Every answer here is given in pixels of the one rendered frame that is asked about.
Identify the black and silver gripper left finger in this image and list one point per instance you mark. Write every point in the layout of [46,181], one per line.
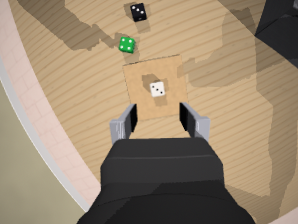
[122,127]

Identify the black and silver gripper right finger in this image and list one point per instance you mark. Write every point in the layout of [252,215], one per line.
[196,125]

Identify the green die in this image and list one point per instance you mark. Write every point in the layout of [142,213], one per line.
[127,45]

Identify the white die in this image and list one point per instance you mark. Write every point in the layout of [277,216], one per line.
[157,89]

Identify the black die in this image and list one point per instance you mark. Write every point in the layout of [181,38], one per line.
[138,12]

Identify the tan square mat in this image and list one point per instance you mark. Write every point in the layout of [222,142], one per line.
[168,70]

